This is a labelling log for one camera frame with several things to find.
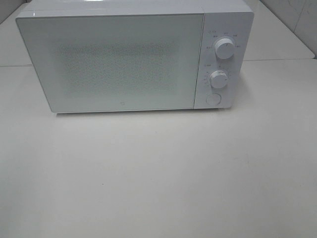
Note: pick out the white microwave oven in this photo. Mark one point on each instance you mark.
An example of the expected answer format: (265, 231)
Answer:
(231, 18)

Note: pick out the white microwave door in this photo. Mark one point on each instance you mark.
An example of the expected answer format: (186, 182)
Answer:
(115, 63)

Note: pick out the white microwave knob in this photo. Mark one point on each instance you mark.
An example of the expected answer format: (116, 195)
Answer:
(218, 79)
(224, 48)

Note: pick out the round white door button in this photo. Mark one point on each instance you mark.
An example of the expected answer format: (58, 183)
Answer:
(213, 99)

